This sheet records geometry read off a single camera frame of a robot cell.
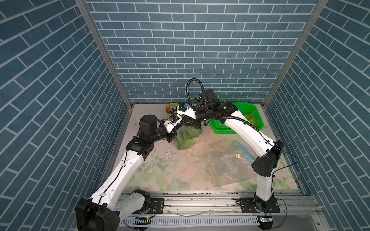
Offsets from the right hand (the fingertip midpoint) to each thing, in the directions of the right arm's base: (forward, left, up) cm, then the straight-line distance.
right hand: (183, 121), depth 72 cm
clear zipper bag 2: (-6, -30, -30) cm, 43 cm away
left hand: (-1, 0, -1) cm, 2 cm away
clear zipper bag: (-1, -1, -11) cm, 11 cm away
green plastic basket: (+31, -47, -22) cm, 61 cm away
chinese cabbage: (-2, -1, -11) cm, 11 cm away
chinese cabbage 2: (+25, -44, -21) cm, 55 cm away
